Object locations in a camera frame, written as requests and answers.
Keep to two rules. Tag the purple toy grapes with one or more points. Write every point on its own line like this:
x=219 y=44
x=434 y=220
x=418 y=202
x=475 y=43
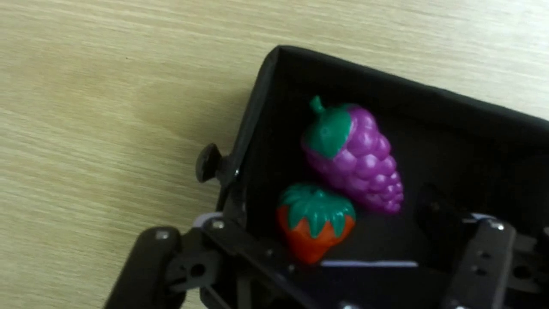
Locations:
x=345 y=146

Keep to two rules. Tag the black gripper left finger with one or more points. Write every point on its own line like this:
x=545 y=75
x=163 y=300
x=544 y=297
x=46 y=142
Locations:
x=211 y=165

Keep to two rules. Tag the black fabric box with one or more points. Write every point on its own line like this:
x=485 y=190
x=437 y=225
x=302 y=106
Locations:
x=475 y=154

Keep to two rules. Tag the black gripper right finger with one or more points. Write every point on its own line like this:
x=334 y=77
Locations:
x=463 y=238

